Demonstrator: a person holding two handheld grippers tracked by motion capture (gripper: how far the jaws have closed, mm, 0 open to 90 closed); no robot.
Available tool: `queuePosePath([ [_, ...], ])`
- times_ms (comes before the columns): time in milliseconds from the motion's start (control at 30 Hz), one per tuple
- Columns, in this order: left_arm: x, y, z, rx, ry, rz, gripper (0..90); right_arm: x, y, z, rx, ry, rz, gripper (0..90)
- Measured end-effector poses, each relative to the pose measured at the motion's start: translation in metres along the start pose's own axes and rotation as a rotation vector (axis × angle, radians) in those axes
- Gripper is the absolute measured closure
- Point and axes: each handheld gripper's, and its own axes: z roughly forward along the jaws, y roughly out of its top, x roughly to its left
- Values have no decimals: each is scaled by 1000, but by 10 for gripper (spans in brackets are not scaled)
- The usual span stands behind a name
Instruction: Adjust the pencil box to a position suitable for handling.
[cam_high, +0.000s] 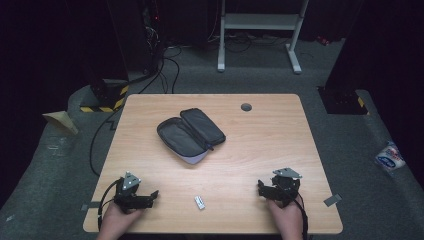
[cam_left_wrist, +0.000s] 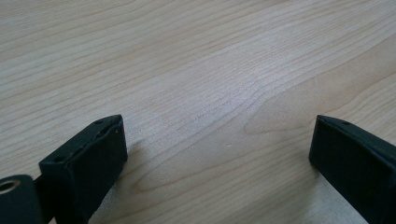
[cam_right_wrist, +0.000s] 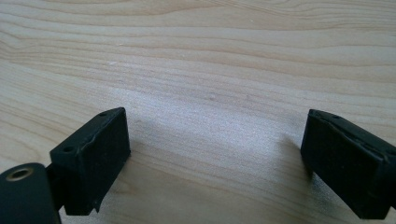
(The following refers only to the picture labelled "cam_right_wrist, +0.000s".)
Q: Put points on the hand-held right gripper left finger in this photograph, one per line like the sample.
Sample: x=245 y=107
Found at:
x=93 y=161

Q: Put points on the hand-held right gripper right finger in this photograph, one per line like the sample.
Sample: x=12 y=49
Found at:
x=348 y=165

